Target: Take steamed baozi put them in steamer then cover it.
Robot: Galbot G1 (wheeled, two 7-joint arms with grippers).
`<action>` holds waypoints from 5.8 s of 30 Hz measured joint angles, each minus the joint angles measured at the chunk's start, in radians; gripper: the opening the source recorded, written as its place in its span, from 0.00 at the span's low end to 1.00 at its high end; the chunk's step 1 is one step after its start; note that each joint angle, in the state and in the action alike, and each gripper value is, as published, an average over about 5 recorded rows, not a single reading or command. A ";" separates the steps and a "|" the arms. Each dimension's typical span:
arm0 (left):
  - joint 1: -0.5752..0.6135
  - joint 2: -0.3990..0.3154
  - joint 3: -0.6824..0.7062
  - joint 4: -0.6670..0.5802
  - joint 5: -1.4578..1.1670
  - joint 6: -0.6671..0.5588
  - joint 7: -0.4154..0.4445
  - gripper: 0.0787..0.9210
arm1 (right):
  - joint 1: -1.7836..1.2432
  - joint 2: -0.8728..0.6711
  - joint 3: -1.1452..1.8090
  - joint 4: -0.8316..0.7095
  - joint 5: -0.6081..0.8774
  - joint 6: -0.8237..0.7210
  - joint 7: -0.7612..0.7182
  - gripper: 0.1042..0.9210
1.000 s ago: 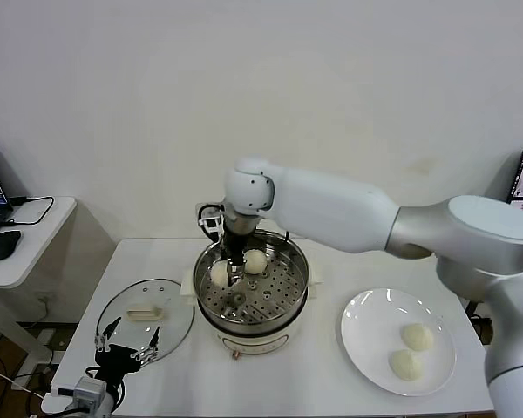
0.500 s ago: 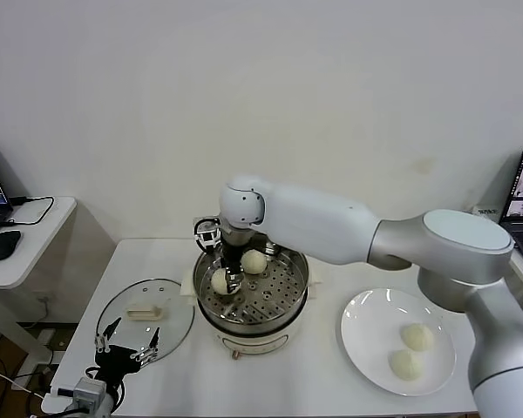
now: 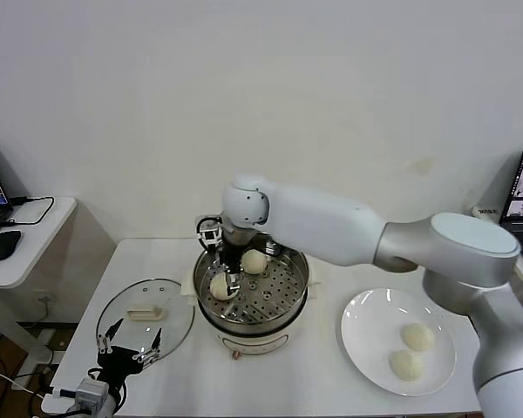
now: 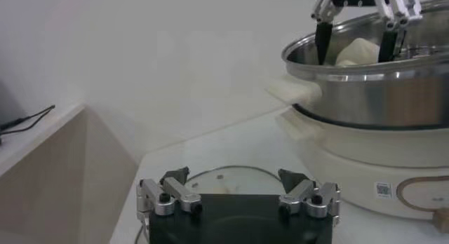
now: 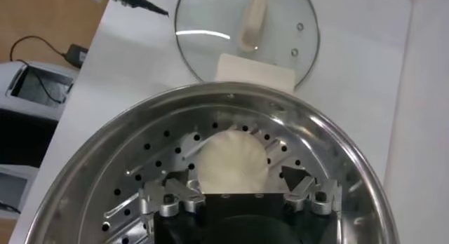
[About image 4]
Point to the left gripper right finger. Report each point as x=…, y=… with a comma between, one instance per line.
x=298, y=194

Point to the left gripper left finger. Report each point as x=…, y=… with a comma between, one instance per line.
x=179, y=193

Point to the white steamed baozi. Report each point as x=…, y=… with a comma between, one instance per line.
x=358, y=52

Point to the round glass pot lid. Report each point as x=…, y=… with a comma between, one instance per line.
x=238, y=182

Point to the stainless steel steamer basket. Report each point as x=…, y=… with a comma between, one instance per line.
x=368, y=98

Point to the cream electric cooker base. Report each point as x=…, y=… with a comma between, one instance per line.
x=350, y=161

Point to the wooden cooker knob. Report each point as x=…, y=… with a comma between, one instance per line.
x=441, y=220

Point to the white side table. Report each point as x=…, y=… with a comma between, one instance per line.
x=42, y=136

